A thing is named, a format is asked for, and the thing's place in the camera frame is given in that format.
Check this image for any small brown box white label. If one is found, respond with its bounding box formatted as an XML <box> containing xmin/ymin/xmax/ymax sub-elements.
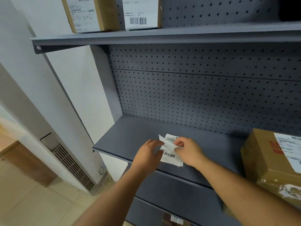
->
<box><xmin>162</xmin><ymin>213</ymin><xmax>184</xmax><ymax>226</ymax></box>

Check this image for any white floor-standing air conditioner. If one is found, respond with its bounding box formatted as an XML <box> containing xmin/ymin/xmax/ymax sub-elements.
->
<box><xmin>0</xmin><ymin>0</ymin><xmax>111</xmax><ymax>196</ymax></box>

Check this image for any brown wooden cabinet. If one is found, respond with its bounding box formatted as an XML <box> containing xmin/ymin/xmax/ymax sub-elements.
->
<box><xmin>0</xmin><ymin>140</ymin><xmax>58</xmax><ymax>188</ymax></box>

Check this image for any person's left hand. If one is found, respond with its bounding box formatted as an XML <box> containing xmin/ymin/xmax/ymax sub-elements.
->
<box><xmin>131</xmin><ymin>139</ymin><xmax>165</xmax><ymax>173</ymax></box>

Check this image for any white shipping label sheet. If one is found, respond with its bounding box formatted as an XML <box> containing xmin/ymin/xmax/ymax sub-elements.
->
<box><xmin>158</xmin><ymin>134</ymin><xmax>184</xmax><ymax>167</ymax></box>

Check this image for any cardboard box with barcode label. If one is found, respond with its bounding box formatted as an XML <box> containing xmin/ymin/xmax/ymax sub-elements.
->
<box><xmin>121</xmin><ymin>0</ymin><xmax>163</xmax><ymax>30</ymax></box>

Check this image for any large cardboard box red mark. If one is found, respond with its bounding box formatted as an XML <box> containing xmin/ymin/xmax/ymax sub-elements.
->
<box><xmin>240</xmin><ymin>128</ymin><xmax>301</xmax><ymax>208</ymax></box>

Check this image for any grey metal pegboard shelf unit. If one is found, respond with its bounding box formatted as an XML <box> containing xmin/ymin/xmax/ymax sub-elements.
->
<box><xmin>30</xmin><ymin>0</ymin><xmax>301</xmax><ymax>226</ymax></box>

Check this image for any person's left forearm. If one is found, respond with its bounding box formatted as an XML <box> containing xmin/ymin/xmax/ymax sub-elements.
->
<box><xmin>73</xmin><ymin>166</ymin><xmax>154</xmax><ymax>226</ymax></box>

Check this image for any person's right forearm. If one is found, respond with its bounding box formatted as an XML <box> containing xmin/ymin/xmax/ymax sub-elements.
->
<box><xmin>194</xmin><ymin>155</ymin><xmax>301</xmax><ymax>226</ymax></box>

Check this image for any person's right hand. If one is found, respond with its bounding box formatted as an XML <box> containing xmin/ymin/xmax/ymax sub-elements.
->
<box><xmin>174</xmin><ymin>137</ymin><xmax>208</xmax><ymax>168</ymax></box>

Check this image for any tall labelled cardboard box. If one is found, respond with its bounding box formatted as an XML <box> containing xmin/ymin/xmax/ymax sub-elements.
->
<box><xmin>61</xmin><ymin>0</ymin><xmax>122</xmax><ymax>34</ymax></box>

